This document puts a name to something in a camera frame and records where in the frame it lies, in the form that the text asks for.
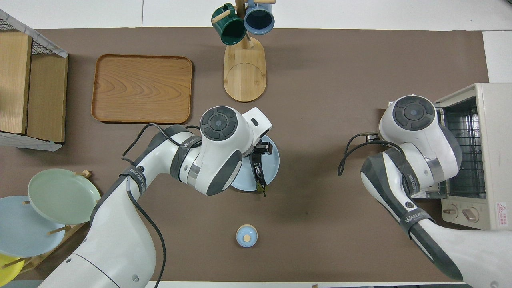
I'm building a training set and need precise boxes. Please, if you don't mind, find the wire basket wooden shelf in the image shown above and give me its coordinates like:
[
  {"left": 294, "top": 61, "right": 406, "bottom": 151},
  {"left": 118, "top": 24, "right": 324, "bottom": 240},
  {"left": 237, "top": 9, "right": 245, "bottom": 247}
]
[{"left": 0, "top": 9, "right": 68, "bottom": 152}]

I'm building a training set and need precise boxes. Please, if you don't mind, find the wooden mug tree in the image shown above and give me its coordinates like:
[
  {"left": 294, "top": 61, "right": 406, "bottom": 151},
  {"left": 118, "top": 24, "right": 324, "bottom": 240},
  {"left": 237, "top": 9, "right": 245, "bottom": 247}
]
[{"left": 211, "top": 0, "right": 276, "bottom": 103}]

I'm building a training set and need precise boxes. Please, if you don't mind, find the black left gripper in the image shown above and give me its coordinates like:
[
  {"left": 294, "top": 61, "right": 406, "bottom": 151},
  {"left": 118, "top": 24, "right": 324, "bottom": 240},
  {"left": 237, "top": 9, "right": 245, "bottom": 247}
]
[{"left": 255, "top": 136, "right": 275, "bottom": 156}]

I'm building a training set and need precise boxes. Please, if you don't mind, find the wooden serving tray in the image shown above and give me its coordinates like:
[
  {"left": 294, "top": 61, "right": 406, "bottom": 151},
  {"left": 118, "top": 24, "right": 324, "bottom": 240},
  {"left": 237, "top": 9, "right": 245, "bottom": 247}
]
[{"left": 91, "top": 54, "right": 193, "bottom": 124}]

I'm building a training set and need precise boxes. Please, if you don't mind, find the brown table mat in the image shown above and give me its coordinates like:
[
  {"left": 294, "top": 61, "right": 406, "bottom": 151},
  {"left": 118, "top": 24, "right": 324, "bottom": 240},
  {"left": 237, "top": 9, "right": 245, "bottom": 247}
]
[{"left": 0, "top": 27, "right": 500, "bottom": 282}]

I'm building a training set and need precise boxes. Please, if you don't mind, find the light blue plate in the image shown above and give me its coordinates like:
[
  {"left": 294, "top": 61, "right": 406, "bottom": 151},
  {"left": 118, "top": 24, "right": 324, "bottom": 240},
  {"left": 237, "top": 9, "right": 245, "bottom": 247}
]
[
  {"left": 230, "top": 134, "right": 280, "bottom": 192},
  {"left": 0, "top": 196, "right": 66, "bottom": 258}
]

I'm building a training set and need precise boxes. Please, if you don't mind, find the dark green mug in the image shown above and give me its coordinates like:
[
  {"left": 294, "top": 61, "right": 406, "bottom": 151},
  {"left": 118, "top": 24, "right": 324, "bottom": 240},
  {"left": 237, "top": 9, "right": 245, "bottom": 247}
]
[{"left": 211, "top": 3, "right": 247, "bottom": 46}]

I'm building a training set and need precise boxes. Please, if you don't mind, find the pale green plate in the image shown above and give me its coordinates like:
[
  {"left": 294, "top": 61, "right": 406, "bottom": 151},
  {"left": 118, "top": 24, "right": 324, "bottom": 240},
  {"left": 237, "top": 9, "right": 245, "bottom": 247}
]
[{"left": 28, "top": 168, "right": 102, "bottom": 225}]

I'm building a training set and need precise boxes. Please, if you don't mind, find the blue mug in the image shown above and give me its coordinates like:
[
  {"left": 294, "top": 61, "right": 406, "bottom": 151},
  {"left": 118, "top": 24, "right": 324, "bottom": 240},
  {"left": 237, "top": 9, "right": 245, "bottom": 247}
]
[{"left": 244, "top": 0, "right": 275, "bottom": 35}]

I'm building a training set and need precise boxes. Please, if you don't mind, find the white toaster oven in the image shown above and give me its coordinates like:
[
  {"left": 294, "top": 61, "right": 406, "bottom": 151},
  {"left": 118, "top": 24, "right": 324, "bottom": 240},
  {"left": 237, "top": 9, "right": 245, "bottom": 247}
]
[{"left": 434, "top": 83, "right": 512, "bottom": 231}]

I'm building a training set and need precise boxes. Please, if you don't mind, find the wooden plate rack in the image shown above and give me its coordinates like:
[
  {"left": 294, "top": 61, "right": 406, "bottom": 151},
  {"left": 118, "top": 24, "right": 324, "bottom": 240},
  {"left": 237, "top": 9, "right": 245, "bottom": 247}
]
[{"left": 8, "top": 170, "right": 112, "bottom": 273}]

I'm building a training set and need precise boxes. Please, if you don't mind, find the dark purple eggplant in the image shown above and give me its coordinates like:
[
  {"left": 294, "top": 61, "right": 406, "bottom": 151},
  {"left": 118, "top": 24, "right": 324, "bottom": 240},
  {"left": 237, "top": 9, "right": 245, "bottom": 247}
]
[{"left": 251, "top": 152, "right": 268, "bottom": 197}]

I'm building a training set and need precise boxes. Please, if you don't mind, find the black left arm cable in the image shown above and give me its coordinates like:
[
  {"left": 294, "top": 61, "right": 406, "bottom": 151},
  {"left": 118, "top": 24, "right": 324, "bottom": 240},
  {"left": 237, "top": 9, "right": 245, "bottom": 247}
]
[{"left": 121, "top": 123, "right": 202, "bottom": 288}]

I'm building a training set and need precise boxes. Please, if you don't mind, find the yellow plate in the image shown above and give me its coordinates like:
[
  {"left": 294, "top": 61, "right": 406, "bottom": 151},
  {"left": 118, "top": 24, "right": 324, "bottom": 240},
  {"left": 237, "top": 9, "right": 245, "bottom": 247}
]
[{"left": 0, "top": 253, "right": 24, "bottom": 287}]

